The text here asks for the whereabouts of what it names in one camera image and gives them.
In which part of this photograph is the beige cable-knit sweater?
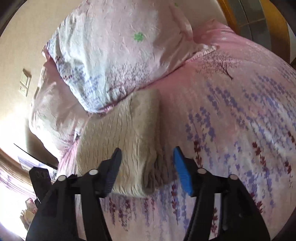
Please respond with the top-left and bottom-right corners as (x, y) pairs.
(76, 89), (164, 197)

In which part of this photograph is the pink floral left pillow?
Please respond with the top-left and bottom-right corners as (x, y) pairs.
(29, 57), (91, 160)

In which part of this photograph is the pink floral bed sheet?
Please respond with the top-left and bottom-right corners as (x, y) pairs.
(56, 19), (296, 241)

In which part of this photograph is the white lavender-print right pillow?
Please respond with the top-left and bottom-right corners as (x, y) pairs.
(45, 1), (216, 113)

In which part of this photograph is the wooden bed headboard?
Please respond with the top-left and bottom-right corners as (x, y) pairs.
(218, 1), (295, 65)

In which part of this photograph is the white wall switch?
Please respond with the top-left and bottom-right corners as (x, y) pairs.
(19, 69), (32, 97)

